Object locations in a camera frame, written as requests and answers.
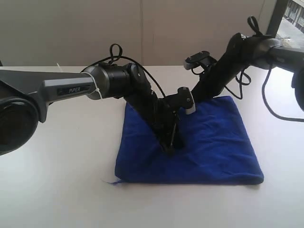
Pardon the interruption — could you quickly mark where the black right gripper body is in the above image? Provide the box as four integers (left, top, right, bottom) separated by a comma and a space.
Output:
191, 59, 240, 102

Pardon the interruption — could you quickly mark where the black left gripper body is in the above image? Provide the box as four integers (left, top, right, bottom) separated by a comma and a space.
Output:
125, 92, 178, 139

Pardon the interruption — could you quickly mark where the blue microfiber cloth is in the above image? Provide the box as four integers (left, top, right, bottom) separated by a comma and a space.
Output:
114, 96, 264, 185

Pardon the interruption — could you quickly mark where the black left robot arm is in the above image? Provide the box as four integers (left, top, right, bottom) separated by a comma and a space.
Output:
0, 64, 184, 155

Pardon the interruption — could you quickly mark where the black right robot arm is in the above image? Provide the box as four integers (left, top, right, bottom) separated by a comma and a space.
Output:
184, 33, 304, 108

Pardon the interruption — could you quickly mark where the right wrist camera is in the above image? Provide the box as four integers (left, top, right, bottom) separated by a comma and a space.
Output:
183, 51, 217, 75

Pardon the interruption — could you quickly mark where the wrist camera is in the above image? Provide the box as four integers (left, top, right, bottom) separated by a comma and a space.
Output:
183, 51, 217, 75
164, 86, 196, 115

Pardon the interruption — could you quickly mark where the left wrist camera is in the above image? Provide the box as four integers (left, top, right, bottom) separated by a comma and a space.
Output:
164, 86, 196, 115

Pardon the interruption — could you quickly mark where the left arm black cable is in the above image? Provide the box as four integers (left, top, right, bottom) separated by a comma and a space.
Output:
80, 43, 179, 152

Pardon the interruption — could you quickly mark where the black window frame post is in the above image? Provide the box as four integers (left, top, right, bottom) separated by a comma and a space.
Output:
266, 0, 289, 37

